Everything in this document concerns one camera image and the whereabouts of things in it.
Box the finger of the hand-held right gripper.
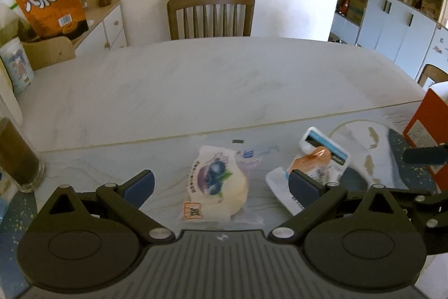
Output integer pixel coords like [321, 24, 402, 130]
[388, 190, 448, 255]
[402, 144, 448, 166]

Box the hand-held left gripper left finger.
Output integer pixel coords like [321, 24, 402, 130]
[37, 170, 176, 244]

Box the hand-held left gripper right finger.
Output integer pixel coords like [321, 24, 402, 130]
[269, 169, 408, 245]

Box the orange sausage packet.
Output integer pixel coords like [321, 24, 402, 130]
[265, 148, 345, 216]

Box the white orange cardboard box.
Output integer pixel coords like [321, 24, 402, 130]
[402, 81, 448, 186]

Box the blueberry bread packet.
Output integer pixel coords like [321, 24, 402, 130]
[178, 145, 265, 224]

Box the white marble desktop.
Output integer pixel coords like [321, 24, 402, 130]
[0, 36, 448, 240]

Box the blue white snack packet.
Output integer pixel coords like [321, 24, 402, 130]
[299, 127, 351, 166]

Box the glass of dark tea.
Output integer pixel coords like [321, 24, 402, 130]
[0, 98, 46, 193]

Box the white storage cabinet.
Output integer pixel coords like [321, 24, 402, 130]
[331, 0, 448, 75]

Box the cardboard carton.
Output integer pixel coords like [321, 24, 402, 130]
[350, 0, 369, 23]

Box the white wooden sideboard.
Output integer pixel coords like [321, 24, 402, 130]
[72, 0, 127, 51]

